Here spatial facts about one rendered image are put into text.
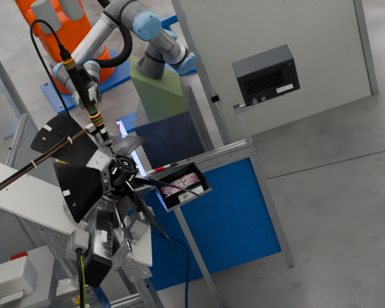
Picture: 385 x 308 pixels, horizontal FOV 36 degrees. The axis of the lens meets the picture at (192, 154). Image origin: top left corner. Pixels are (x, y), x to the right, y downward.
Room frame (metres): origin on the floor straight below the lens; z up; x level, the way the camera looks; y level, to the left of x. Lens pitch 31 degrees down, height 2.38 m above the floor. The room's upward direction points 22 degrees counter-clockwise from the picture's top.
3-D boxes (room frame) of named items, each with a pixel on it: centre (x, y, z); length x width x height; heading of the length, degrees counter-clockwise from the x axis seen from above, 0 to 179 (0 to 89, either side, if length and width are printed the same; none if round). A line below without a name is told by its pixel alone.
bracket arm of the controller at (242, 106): (2.42, -0.37, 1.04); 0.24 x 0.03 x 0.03; 84
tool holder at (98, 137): (2.13, 0.30, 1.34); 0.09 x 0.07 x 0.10; 119
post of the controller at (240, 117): (2.43, -0.27, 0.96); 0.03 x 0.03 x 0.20; 84
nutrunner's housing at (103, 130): (2.13, 0.29, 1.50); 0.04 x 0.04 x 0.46
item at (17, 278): (2.01, 0.89, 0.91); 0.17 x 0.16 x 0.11; 84
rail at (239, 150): (2.48, 0.16, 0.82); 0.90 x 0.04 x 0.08; 84
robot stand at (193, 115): (2.84, 0.05, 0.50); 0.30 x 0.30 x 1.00; 77
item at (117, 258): (1.79, 0.40, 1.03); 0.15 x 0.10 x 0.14; 84
